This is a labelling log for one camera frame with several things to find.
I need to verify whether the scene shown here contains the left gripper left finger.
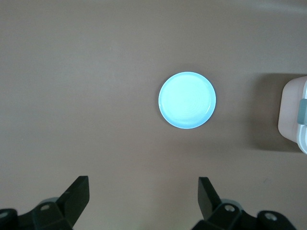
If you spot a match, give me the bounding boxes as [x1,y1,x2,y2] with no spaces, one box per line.
[14,176,91,230]

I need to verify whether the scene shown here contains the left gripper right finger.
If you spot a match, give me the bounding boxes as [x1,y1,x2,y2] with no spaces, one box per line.
[194,177,259,230]

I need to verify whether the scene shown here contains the white lidded storage box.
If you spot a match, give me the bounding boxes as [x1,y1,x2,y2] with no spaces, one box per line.
[277,75,307,155]

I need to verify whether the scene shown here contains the grey box latch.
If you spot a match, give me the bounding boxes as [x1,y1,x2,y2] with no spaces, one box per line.
[299,98,307,125]

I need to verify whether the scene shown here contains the light blue round plate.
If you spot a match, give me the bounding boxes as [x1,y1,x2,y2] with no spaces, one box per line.
[158,71,217,130]

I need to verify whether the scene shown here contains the brown table mat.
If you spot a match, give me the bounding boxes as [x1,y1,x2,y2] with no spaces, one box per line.
[0,0,307,230]

